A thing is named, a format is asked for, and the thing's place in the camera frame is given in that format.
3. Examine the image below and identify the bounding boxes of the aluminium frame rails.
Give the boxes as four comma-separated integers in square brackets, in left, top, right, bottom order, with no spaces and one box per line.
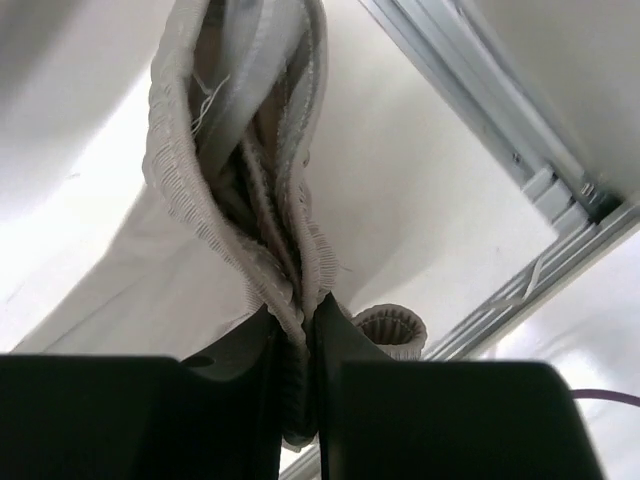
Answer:
[279,0,640,480]

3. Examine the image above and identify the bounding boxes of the grey trousers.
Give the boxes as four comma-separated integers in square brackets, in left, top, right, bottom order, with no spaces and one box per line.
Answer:
[9,0,429,446]

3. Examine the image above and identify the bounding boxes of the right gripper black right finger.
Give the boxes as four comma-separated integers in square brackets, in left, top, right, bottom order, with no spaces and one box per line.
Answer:
[314,298,595,479]

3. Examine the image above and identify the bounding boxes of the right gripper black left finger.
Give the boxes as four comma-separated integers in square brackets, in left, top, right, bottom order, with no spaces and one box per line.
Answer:
[1,310,281,479]

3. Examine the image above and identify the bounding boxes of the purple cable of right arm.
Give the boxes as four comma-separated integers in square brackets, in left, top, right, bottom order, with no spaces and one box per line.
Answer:
[570,388,640,407]

